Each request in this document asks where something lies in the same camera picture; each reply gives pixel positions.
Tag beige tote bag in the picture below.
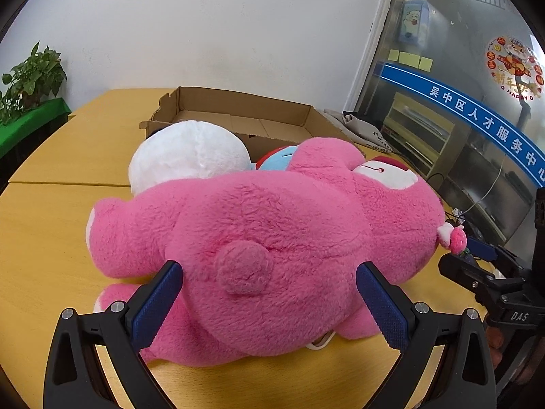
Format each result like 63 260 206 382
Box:
324 108 394 154

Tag yellow shelf behind glass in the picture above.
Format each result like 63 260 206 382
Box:
383 91 457 176

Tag white cable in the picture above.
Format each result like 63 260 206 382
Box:
462 153 508 214

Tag blue glass banner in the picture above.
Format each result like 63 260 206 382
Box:
379 62 545 188

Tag green cloth covered stand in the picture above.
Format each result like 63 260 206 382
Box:
0 98 72 159

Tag green potted plant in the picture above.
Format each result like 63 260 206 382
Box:
0 42 68 113

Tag cardboard box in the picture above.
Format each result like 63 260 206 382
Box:
139 86 364 159

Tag cartoon carton window sticker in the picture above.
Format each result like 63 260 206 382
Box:
398 2 431 45

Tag blue and white plush toy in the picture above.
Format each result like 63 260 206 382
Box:
128 120 301 197

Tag pink plush bear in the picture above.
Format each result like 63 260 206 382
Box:
85 136 470 367

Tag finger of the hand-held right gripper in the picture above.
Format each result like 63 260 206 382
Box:
466 240 529 279
438 253 501 297

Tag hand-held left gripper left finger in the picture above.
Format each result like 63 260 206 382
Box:
43 260 185 409

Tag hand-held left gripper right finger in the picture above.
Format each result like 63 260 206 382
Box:
355 261 499 409

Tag round cartoon window sticker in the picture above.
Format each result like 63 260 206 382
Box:
485 36 545 103

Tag black floor cables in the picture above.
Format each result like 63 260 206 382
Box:
426 172 484 241

